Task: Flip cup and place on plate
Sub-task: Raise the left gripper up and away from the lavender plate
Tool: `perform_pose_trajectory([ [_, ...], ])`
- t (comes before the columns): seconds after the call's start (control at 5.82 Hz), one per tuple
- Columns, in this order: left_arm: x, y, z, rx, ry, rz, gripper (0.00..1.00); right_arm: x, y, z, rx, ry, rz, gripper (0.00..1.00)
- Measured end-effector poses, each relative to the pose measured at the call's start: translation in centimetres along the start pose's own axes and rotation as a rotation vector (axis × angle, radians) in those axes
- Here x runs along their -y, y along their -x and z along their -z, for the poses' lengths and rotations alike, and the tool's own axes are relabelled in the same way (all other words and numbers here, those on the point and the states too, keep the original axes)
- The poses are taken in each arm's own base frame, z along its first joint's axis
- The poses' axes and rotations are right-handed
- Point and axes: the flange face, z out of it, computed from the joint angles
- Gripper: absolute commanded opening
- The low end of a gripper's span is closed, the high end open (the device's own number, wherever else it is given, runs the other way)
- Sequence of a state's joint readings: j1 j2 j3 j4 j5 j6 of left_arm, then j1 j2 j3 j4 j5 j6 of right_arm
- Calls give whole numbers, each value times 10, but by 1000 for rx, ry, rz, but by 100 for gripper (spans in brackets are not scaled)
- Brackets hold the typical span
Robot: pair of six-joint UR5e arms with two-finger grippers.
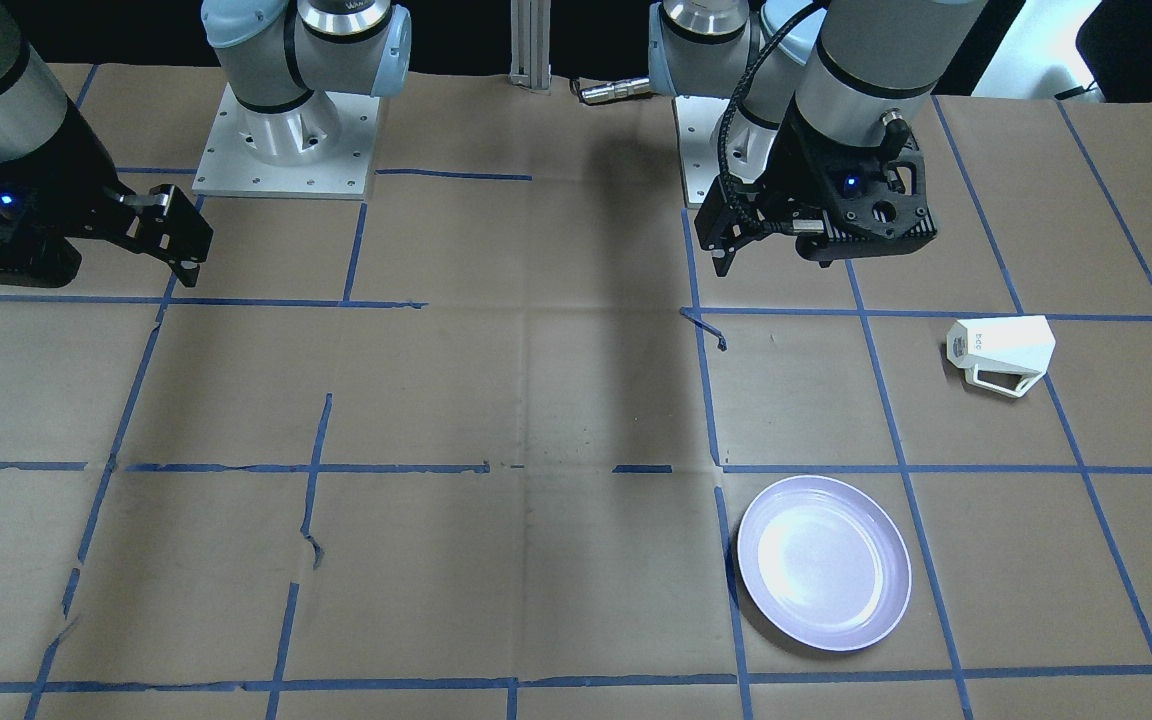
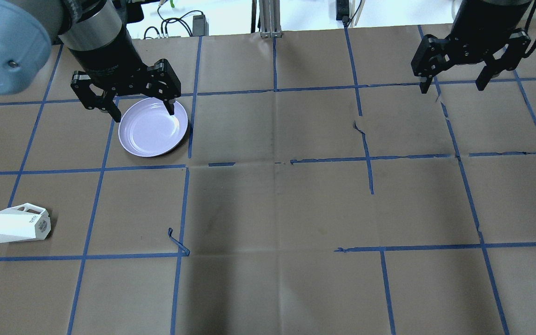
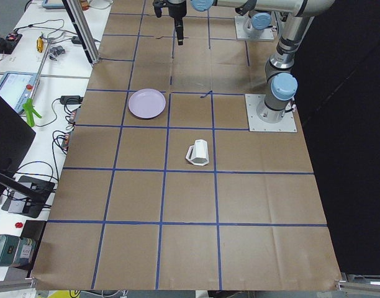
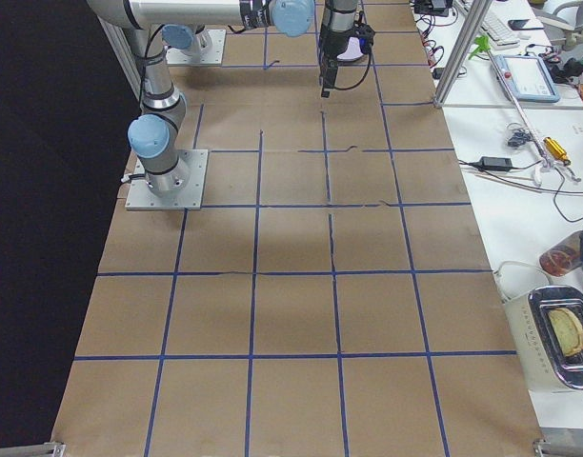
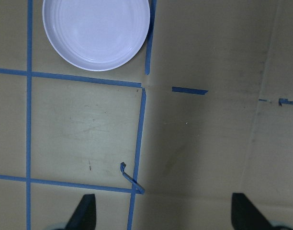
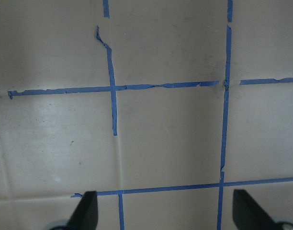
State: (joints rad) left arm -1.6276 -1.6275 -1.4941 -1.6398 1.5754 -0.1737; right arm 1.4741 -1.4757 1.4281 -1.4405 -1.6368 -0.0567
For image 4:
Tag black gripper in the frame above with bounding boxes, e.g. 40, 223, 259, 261
319, 40, 342, 98

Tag lilac round plate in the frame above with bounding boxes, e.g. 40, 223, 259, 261
337, 37, 364, 64

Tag black power adapter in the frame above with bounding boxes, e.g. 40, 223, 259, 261
477, 156, 513, 172

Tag white keyboard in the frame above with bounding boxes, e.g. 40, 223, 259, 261
453, 0, 520, 50

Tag black smartphone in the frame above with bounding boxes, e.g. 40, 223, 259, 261
507, 19, 531, 30

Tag blue teach pendant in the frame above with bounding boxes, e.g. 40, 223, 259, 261
493, 54, 560, 103

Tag yellow screwdriver tool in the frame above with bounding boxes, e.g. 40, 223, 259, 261
543, 137, 571, 166

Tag white toaster with tray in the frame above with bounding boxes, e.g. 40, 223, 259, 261
504, 285, 583, 393

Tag bread slice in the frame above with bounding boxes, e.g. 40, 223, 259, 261
548, 308, 583, 356

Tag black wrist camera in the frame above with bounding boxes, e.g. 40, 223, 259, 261
354, 24, 375, 55

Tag aluminium frame post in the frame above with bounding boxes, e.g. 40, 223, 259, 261
433, 0, 492, 108

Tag long green-handled grabber tool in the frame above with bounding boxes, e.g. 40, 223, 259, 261
469, 35, 581, 183

